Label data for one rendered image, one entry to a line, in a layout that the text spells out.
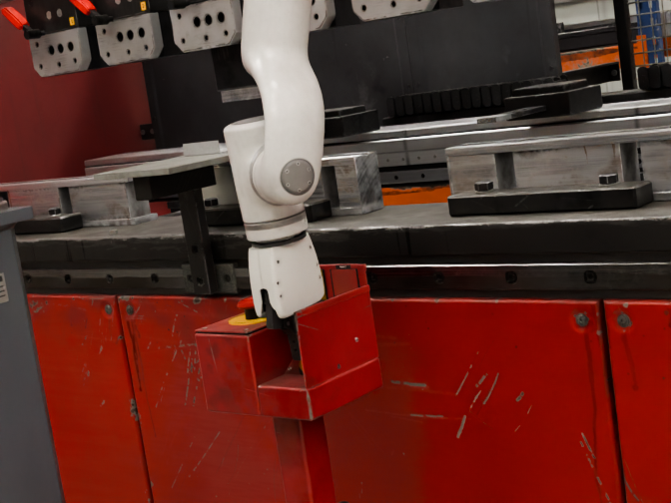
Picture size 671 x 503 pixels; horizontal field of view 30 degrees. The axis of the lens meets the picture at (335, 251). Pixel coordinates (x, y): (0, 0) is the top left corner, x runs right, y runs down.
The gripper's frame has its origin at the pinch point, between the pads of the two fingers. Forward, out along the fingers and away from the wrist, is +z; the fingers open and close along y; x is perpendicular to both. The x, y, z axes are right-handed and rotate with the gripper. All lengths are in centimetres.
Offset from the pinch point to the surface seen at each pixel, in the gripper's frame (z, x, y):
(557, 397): 13.4, 27.3, -18.4
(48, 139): -24, -122, -59
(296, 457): 16.3, -4.1, 1.7
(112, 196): -16, -72, -33
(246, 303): -5.8, -9.0, -0.1
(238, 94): -31, -38, -37
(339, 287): -5.0, 0.1, -10.0
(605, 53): -11, -55, -203
